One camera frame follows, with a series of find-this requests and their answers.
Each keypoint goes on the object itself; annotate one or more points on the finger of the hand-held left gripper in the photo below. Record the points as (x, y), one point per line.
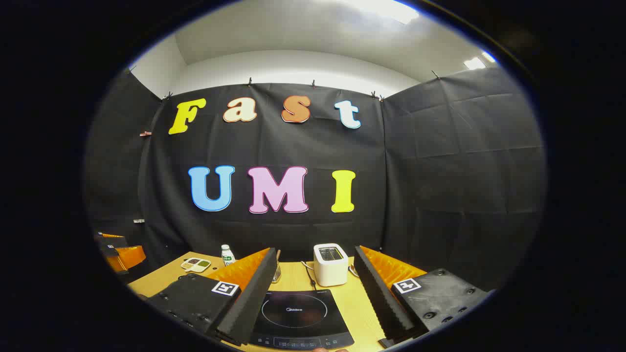
(124, 256)
(111, 240)

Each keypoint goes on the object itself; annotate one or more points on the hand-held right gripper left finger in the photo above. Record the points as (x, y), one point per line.
(254, 298)

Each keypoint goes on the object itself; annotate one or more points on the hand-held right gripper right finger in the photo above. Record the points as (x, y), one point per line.
(379, 298)

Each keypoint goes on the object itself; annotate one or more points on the black induction cooktop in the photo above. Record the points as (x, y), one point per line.
(298, 318)

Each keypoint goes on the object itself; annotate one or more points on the toy sandwich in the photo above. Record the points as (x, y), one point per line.
(353, 271)

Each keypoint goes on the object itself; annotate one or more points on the white plastic bottle green label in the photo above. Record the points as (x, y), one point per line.
(227, 255)

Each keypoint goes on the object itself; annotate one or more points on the white toaster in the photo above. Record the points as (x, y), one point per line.
(330, 271)

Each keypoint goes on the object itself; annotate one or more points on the white divided sauce dish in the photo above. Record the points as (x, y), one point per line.
(195, 265)

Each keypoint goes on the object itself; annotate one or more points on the black backdrop cloth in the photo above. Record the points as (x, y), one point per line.
(415, 195)

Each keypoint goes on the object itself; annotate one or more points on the ceiling light panel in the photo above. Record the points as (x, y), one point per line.
(474, 63)
(386, 9)
(489, 56)

